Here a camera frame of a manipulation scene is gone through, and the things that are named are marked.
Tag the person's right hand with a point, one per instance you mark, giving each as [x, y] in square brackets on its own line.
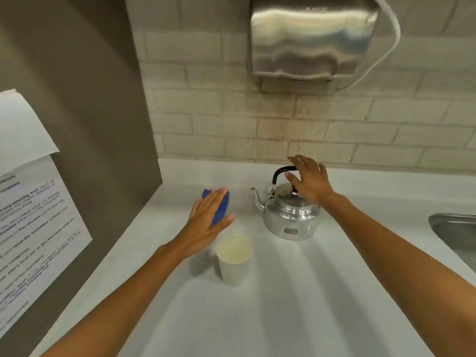
[312, 179]

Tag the person's left hand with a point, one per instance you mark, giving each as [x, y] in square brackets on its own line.
[202, 227]

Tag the blue cloth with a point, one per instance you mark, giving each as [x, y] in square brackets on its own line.
[222, 206]

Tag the silver metal kettle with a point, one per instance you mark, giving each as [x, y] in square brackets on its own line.
[290, 215]

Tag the white paper cup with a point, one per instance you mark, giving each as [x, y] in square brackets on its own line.
[234, 261]

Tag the person's left forearm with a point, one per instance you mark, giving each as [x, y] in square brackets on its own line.
[119, 305]

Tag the person's right forearm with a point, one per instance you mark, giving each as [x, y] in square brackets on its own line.
[401, 271]

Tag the white countertop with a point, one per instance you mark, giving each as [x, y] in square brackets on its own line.
[297, 301]

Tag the stainless steel hand dryer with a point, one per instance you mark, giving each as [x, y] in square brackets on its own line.
[308, 37]

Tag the stainless steel sink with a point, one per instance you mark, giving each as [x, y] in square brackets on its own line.
[455, 234]

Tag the brown cabinet side panel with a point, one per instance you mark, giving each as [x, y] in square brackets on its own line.
[82, 126]

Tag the white printed paper notice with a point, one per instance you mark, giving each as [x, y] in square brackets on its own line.
[33, 234]

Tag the blank white paper sheet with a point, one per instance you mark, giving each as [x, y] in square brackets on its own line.
[20, 133]

